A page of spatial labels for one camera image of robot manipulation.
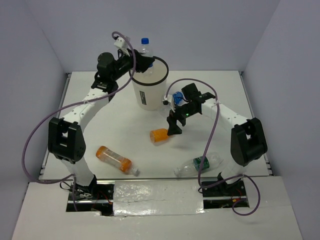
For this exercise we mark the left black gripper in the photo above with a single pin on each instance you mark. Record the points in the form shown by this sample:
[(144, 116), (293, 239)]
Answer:
[(142, 62)]

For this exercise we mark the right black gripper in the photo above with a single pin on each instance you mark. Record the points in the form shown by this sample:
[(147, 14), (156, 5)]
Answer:
[(174, 128)]

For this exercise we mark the Pepsi bottle blue label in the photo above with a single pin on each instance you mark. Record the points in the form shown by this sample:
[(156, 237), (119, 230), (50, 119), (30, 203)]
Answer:
[(146, 50)]

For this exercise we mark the short orange juice bottle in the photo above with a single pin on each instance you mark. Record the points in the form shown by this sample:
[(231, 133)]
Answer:
[(159, 135)]

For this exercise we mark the long orange bottle white cap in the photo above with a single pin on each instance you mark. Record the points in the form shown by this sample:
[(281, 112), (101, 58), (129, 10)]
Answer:
[(123, 164)]

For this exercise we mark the clear bottle blue label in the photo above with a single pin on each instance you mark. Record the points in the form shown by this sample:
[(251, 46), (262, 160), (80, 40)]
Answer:
[(165, 110)]

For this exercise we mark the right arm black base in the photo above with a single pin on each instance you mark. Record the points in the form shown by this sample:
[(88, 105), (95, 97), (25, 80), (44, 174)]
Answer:
[(224, 195)]

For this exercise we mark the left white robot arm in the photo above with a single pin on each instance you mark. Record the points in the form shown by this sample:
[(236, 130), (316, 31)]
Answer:
[(65, 135)]

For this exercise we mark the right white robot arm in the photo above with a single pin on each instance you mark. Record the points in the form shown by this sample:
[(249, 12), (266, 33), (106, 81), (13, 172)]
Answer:
[(247, 138)]

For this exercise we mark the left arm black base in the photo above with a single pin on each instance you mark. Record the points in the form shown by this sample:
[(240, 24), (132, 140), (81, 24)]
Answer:
[(100, 200)]

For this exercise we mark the white bin with black rim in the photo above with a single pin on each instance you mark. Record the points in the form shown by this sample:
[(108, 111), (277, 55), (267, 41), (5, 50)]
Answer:
[(150, 86)]

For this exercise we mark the clear bottle green label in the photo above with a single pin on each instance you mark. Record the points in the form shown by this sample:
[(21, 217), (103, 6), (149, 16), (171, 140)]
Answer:
[(190, 168)]

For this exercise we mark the silver tape patch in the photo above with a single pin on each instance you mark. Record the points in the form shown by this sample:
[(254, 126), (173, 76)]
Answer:
[(157, 198)]

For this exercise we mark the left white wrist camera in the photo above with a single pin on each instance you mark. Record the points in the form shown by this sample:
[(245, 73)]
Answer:
[(122, 45)]

